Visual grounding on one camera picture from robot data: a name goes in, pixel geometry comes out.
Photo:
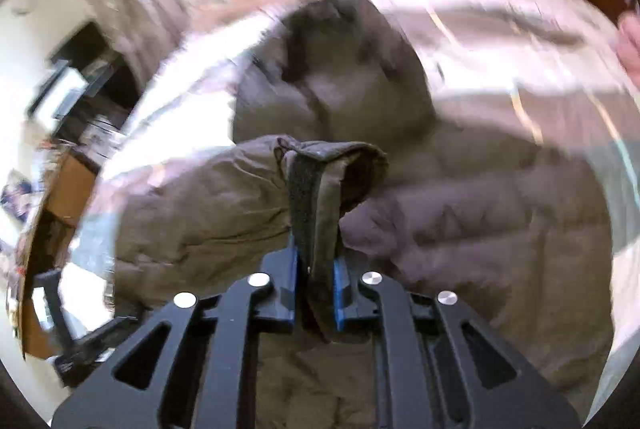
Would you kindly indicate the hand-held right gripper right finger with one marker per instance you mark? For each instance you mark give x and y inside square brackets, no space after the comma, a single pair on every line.
[340,289]

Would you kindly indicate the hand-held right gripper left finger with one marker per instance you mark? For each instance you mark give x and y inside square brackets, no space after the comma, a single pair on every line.
[294,279]

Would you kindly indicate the white printer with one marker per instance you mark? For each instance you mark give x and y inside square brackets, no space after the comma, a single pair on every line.
[62,91]

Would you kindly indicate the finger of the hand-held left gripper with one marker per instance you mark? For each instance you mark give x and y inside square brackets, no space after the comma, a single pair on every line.
[107,331]
[50,304]

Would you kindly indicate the wooden cabinet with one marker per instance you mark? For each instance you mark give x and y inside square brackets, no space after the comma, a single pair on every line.
[60,194]

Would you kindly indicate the dark puffer jacket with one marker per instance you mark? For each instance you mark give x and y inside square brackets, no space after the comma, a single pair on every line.
[450,209]

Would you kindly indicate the folded pink quilt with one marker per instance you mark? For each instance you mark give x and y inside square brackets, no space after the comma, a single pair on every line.
[630,49]

